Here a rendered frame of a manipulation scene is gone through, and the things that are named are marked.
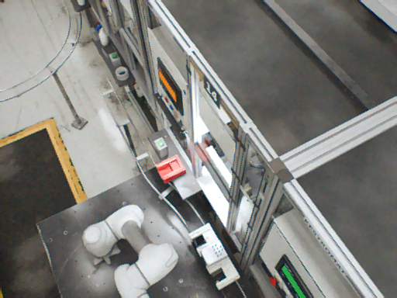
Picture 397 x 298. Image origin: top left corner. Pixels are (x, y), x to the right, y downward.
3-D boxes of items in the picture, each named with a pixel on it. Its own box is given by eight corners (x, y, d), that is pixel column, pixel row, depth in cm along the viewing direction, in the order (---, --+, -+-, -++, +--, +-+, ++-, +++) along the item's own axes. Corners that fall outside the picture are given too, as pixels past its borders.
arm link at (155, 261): (101, 216, 240) (130, 196, 246) (114, 235, 246) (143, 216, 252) (136, 270, 172) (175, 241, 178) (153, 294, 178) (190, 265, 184)
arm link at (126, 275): (125, 305, 168) (150, 285, 172) (105, 272, 176) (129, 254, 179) (130, 309, 179) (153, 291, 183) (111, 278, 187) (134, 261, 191)
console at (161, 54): (153, 89, 223) (141, 29, 183) (195, 71, 229) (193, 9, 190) (186, 142, 204) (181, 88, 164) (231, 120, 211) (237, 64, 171)
